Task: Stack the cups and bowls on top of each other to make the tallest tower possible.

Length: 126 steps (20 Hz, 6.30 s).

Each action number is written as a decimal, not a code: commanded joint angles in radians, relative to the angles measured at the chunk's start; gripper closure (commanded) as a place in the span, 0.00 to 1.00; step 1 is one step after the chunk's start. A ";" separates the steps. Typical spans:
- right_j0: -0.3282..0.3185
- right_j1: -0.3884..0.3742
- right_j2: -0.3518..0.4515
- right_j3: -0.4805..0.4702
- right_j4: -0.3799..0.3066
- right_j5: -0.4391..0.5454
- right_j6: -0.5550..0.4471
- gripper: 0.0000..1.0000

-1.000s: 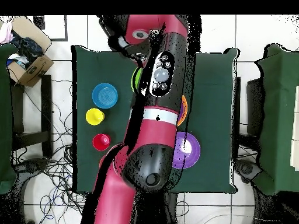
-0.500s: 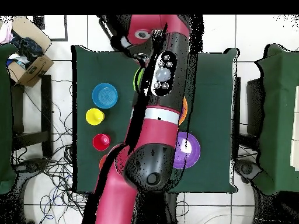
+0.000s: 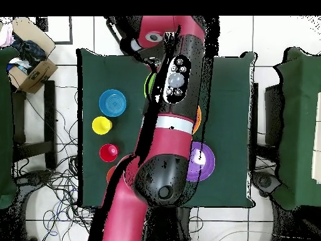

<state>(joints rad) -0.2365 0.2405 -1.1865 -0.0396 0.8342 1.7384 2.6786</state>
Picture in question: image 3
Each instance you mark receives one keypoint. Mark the green plastic bowl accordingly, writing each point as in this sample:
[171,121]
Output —
[150,84]

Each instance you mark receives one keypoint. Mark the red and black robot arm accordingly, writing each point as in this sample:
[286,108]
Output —
[173,140]

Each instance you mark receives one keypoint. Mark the large orange plastic bowl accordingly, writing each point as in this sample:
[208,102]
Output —
[197,120]

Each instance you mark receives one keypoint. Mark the purple plastic bowl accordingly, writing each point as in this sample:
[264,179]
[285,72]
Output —
[203,163]

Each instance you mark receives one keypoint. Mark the red plastic cup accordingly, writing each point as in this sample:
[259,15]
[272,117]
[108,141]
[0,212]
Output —
[108,153]

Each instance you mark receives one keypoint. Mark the blue plastic bowl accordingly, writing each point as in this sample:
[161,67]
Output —
[112,103]

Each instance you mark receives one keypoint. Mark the yellow plastic cup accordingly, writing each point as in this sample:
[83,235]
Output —
[101,125]

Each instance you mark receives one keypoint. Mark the small red-orange plastic bowl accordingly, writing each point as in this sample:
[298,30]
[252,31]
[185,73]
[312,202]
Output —
[110,173]

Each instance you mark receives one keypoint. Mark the dark green tablecloth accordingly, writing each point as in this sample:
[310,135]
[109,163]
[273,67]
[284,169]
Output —
[225,100]

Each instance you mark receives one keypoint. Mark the black stand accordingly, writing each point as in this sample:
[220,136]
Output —
[273,113]

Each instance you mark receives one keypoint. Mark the grey round floor foot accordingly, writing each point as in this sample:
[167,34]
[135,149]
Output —
[265,182]

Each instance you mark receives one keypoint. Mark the black floor device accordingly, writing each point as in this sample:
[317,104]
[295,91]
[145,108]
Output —
[37,177]

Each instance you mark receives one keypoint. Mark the cardboard box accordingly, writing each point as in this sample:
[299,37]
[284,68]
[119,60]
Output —
[37,75]

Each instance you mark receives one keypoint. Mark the green cloth covered table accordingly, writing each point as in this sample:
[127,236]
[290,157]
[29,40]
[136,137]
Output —
[6,125]
[301,125]

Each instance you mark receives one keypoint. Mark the pile of clothes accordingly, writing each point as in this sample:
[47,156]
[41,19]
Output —
[30,52]

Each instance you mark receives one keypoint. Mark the white panel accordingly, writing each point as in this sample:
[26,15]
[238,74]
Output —
[318,163]

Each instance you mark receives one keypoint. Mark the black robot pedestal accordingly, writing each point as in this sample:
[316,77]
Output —
[173,226]

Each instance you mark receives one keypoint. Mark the black floor frame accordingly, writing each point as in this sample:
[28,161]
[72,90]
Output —
[41,23]

